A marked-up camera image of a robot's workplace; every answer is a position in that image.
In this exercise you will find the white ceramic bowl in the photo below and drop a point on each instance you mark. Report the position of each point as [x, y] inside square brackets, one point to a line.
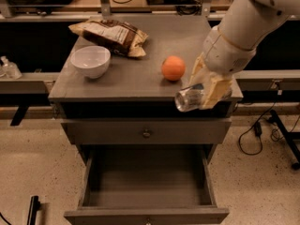
[91, 61]

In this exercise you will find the brown chip bag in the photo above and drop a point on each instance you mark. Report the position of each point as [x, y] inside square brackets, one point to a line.
[120, 38]

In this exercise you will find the open grey middle drawer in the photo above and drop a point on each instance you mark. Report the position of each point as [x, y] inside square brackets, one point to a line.
[147, 185]

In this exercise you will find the closed grey top drawer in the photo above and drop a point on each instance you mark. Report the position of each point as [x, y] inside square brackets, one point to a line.
[124, 132]

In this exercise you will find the black stand leg right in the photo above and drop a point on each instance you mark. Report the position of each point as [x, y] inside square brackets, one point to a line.
[290, 138]

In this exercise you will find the black bar on floor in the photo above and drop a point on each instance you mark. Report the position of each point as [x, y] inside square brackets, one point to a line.
[33, 210]

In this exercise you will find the orange fruit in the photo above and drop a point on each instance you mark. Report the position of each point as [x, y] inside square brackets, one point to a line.
[173, 68]

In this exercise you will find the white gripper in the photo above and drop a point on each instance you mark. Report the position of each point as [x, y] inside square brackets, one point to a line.
[225, 54]

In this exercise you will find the clear sanitizer bottle left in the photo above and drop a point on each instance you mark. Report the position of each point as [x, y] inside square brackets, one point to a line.
[11, 69]

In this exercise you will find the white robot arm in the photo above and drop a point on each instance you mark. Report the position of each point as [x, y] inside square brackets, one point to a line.
[248, 22]

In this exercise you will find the grey wooden drawer cabinet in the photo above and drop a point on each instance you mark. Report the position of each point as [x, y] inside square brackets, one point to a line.
[134, 89]

